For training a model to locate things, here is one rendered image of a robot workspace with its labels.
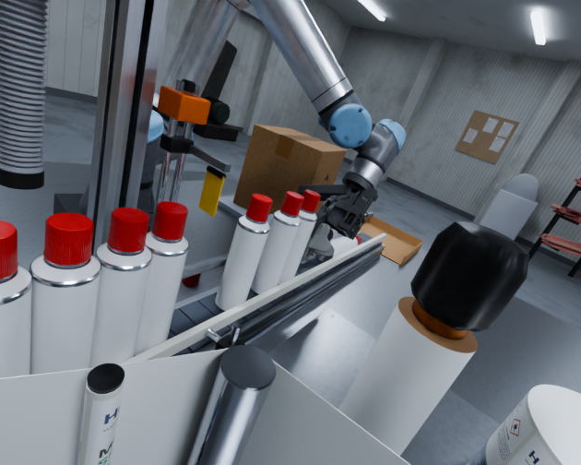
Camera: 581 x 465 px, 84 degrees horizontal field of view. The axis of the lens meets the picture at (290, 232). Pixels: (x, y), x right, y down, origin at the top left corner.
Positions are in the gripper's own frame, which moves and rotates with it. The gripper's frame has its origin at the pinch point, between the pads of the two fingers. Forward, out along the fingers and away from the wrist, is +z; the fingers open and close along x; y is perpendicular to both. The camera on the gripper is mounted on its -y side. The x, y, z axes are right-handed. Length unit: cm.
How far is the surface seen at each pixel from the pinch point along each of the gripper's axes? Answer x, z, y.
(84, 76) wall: 231, -72, -598
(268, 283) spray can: -11.5, 9.0, 2.2
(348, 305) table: 13.2, 4.4, 12.1
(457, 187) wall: 728, -375, -45
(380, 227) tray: 76, -33, -6
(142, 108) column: -41.6, -2.2, -11.8
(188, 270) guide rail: -27.6, 12.8, -2.6
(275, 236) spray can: -16.9, 1.2, 0.7
